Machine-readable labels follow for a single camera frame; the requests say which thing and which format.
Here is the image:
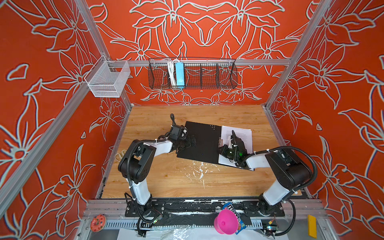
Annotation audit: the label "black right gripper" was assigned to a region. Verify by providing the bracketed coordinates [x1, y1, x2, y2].
[216, 145, 240, 162]

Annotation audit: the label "blue folder black inside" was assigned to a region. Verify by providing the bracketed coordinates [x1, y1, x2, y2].
[176, 120, 255, 172]

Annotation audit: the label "printed paper sheet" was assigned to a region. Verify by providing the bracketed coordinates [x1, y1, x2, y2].
[218, 126, 253, 171]

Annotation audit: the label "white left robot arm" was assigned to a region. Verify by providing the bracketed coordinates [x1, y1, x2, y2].
[118, 114, 196, 212]

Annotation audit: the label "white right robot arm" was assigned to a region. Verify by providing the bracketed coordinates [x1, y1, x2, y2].
[218, 131, 318, 216]

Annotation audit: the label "blue candy bag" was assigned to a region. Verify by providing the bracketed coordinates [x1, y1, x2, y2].
[222, 202, 247, 235]

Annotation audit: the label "pink funnel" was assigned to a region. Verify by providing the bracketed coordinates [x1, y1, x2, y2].
[214, 209, 239, 235]

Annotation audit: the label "blue box in basket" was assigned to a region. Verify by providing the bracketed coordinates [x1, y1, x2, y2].
[175, 62, 185, 89]

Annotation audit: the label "yellow block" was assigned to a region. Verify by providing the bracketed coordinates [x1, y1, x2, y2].
[307, 215, 317, 239]

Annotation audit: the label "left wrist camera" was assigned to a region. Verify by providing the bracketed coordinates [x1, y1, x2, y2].
[168, 125, 188, 141]

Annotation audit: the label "scissors with cream handles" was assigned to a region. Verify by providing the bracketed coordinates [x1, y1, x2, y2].
[115, 150, 126, 162]

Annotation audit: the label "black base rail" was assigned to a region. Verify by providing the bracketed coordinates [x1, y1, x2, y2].
[125, 198, 285, 230]

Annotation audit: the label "black wire wall basket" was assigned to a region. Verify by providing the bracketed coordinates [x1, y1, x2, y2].
[148, 58, 239, 90]

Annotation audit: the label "white cable bundle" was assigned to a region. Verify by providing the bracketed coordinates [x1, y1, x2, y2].
[166, 59, 177, 88]

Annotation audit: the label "white mesh wall basket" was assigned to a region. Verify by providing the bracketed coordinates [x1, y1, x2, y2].
[85, 56, 131, 98]

